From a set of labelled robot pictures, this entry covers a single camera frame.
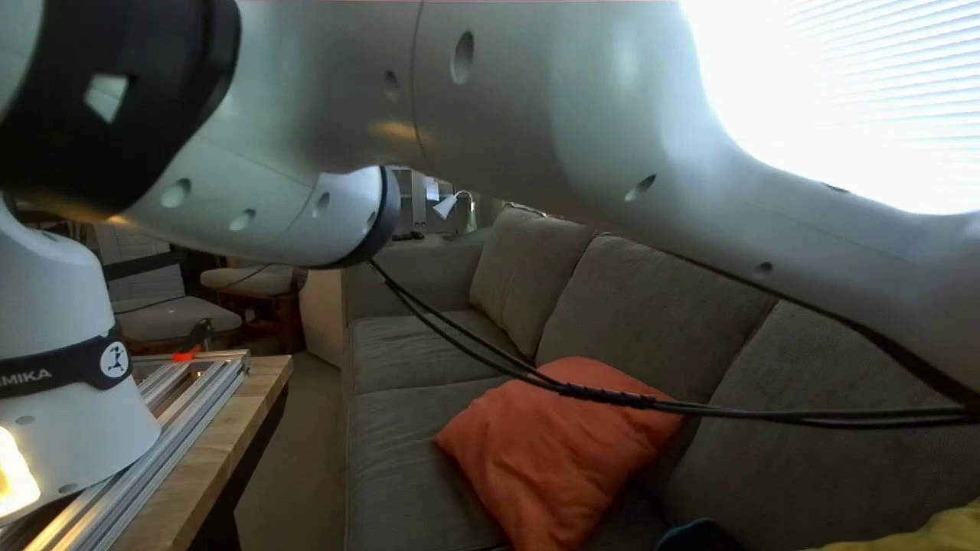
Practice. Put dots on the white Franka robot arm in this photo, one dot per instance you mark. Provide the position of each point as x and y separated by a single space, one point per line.
562 103

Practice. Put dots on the grey fabric sofa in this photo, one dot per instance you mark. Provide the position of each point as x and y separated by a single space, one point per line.
633 295

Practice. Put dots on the cream boxy furniture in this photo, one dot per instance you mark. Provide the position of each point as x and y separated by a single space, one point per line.
321 317

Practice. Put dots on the orange pillow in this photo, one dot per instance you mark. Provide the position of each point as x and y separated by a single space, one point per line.
553 449

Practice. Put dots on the beige armchair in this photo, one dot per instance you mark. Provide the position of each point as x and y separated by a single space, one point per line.
247 278

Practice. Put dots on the beige upholstered footstool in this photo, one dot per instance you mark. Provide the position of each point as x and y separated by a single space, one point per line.
171 320

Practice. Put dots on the wooden table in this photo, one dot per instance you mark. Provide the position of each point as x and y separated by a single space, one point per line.
218 449

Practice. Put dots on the black boxy device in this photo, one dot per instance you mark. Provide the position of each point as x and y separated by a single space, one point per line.
695 538

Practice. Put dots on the large white window blinds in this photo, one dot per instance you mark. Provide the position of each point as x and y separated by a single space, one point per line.
866 93

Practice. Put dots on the yellow pillow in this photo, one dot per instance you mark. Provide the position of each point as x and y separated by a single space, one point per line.
939 534

